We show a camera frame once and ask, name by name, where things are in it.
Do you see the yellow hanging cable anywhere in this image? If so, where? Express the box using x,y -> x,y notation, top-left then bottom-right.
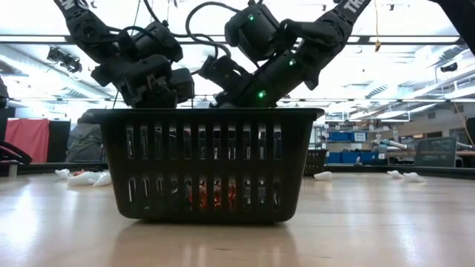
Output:
373,0 -> 381,52

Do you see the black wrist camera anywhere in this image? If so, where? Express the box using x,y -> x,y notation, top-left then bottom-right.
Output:
198,55 -> 246,96
170,68 -> 196,105

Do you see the black table frame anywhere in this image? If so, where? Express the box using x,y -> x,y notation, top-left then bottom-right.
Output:
0,162 -> 475,181

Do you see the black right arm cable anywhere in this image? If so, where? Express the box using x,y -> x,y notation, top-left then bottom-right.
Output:
184,1 -> 242,60

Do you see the black sloping brace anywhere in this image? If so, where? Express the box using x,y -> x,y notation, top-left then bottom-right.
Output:
0,139 -> 33,165

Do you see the black ceiling camera cluster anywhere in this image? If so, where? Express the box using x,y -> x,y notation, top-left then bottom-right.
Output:
46,46 -> 83,74

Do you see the person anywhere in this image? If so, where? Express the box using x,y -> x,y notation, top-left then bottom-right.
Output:
65,110 -> 108,163

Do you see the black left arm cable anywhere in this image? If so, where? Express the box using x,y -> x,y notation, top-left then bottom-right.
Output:
118,0 -> 168,42

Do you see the black overhead frame bar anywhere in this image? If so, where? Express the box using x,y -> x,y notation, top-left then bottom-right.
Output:
0,34 -> 461,46

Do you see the dark mesh chair back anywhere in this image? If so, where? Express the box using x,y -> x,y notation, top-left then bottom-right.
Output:
414,136 -> 458,168

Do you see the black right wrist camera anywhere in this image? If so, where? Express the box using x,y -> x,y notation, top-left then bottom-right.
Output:
198,55 -> 246,96

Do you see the red partition screen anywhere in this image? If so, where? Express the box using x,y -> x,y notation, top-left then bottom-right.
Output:
4,118 -> 50,164

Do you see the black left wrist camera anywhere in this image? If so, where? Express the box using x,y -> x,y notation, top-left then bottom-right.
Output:
170,68 -> 196,105

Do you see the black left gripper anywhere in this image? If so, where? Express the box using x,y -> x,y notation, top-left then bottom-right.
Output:
122,55 -> 179,109

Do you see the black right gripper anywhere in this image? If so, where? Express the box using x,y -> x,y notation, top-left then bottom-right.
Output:
214,72 -> 294,109

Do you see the black slotted plastic basket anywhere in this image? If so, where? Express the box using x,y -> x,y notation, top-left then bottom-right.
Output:
303,148 -> 328,177
85,107 -> 326,224

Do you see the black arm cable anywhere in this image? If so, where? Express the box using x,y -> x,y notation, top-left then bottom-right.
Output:
184,1 -> 242,60
118,0 -> 168,42

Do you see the black chair back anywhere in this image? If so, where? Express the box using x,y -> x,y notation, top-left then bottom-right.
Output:
465,116 -> 475,148

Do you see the black partition panel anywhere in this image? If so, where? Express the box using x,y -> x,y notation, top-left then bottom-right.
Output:
47,120 -> 71,163

